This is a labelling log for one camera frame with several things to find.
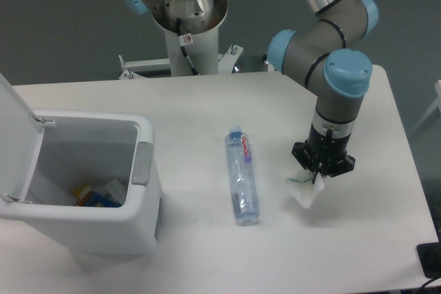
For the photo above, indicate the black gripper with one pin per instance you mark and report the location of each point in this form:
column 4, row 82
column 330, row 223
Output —
column 324, row 154

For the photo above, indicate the white paper wrapper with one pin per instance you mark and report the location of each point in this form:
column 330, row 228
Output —
column 304, row 186

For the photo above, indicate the clear plastic water bottle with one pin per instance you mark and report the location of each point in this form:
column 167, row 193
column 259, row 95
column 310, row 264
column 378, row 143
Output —
column 241, row 177

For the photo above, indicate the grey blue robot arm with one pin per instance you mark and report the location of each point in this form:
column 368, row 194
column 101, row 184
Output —
column 320, row 59

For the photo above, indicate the white trash in bin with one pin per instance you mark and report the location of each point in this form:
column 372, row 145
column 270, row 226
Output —
column 113, row 190

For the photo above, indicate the white trash can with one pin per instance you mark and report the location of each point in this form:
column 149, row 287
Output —
column 82, row 148

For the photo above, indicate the yellow blue trash item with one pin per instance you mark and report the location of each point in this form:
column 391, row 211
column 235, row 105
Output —
column 87, row 197

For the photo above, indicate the white trash can lid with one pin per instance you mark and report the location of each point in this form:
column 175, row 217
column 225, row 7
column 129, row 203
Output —
column 21, row 139

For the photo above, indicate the white furniture leg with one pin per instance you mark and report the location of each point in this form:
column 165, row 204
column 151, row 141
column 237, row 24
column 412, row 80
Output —
column 429, row 115

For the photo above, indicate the black device at edge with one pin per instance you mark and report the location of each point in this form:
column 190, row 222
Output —
column 429, row 256

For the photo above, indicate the white metal base frame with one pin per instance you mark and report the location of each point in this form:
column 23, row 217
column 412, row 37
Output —
column 188, row 55

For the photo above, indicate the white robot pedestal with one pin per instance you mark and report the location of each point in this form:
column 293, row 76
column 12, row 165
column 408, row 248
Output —
column 199, row 17

